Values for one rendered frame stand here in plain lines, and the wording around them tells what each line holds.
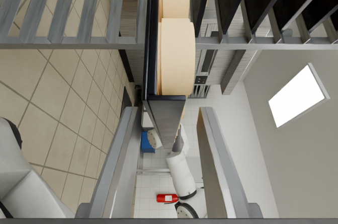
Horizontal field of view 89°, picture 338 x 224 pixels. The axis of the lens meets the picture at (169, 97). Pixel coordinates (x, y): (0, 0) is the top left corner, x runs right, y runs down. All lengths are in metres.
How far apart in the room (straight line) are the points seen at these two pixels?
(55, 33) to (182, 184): 0.64
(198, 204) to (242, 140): 4.11
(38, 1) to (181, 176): 0.78
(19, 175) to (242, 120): 4.73
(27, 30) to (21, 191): 0.53
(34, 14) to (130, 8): 1.94
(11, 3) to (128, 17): 1.74
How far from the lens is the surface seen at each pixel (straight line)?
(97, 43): 0.63
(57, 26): 0.72
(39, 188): 0.36
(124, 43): 0.60
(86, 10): 0.72
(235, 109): 4.96
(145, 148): 3.65
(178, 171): 0.62
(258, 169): 4.66
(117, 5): 0.71
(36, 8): 0.81
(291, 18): 0.65
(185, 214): 0.62
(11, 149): 0.38
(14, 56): 1.19
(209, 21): 2.49
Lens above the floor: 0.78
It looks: level
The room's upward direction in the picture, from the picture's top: 90 degrees clockwise
